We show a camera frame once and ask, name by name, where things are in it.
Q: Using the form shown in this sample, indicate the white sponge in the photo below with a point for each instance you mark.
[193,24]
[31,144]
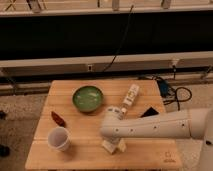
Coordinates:
[109,146]

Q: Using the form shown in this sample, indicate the blue power adapter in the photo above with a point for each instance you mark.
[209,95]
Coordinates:
[164,88]

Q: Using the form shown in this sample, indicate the green ceramic bowl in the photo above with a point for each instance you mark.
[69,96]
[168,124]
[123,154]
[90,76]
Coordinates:
[87,98]

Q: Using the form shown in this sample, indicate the black smartphone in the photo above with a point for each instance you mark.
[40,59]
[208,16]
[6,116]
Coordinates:
[150,112]

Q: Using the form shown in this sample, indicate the white wall outlet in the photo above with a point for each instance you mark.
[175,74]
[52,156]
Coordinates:
[174,62]

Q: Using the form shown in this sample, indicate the clear bottle white label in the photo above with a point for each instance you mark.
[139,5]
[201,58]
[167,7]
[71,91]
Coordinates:
[130,97]

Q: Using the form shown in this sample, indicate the wooden folding table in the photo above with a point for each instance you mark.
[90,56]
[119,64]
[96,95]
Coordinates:
[86,151]

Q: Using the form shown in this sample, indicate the red chili pepper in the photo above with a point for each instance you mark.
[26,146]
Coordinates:
[58,120]

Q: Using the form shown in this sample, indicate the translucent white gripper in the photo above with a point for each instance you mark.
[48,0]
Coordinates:
[121,143]

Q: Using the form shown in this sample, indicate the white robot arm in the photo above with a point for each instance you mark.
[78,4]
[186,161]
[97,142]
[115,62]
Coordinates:
[191,123]

